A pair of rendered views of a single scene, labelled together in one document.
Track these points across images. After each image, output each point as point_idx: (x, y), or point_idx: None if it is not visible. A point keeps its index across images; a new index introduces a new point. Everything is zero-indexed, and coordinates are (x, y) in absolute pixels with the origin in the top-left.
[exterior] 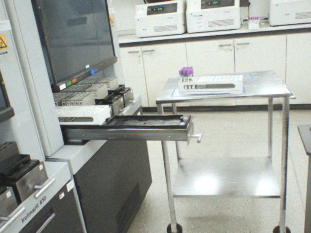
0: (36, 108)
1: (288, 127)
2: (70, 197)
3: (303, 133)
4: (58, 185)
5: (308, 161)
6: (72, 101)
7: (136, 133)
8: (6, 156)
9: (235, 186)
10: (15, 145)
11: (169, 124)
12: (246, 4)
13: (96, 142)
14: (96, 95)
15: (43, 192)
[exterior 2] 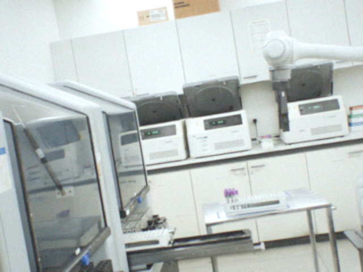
0: (113, 231)
1: (335, 237)
2: None
3: (351, 236)
4: None
5: (360, 264)
6: (124, 230)
7: (204, 249)
8: (108, 271)
9: None
10: (111, 262)
11: (235, 237)
12: (288, 130)
13: (155, 269)
14: (141, 224)
15: None
